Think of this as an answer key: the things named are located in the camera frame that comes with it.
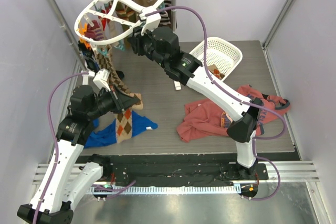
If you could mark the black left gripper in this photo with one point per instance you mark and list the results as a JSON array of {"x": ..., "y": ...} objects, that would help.
[{"x": 120, "y": 100}]

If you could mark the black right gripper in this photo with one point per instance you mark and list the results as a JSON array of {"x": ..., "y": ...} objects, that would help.
[{"x": 136, "y": 42}]

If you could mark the orange argyle sock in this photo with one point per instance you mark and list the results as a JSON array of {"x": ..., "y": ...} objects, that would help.
[
  {"x": 216, "y": 72},
  {"x": 123, "y": 129}
]

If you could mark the brown argyle sock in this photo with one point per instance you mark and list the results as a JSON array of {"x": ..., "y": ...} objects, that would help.
[{"x": 103, "y": 56}]

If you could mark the black blue sport sock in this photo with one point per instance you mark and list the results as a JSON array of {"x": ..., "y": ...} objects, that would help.
[{"x": 88, "y": 56}]

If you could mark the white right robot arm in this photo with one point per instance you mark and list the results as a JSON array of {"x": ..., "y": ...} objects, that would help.
[{"x": 244, "y": 112}]

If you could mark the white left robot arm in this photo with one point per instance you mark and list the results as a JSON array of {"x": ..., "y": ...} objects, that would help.
[{"x": 57, "y": 197}]

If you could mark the white clip sock hanger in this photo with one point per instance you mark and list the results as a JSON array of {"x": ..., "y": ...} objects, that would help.
[{"x": 105, "y": 22}]

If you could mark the blue cloth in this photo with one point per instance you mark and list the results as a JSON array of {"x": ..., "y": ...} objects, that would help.
[{"x": 112, "y": 133}]

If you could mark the maroon purple striped sock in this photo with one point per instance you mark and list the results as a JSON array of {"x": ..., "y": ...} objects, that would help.
[{"x": 95, "y": 32}]

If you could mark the red t-shirt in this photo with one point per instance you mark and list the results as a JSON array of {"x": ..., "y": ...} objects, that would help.
[{"x": 205, "y": 118}]

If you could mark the white perforated plastic basket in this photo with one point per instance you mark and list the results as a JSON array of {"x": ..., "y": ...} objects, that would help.
[{"x": 223, "y": 54}]

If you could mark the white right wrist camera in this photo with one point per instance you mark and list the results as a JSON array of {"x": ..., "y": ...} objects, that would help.
[{"x": 150, "y": 17}]

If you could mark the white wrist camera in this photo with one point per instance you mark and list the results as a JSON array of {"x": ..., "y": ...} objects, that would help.
[
  {"x": 150, "y": 17},
  {"x": 100, "y": 79}
]

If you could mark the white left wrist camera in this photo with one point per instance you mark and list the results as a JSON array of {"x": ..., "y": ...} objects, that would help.
[{"x": 100, "y": 79}]

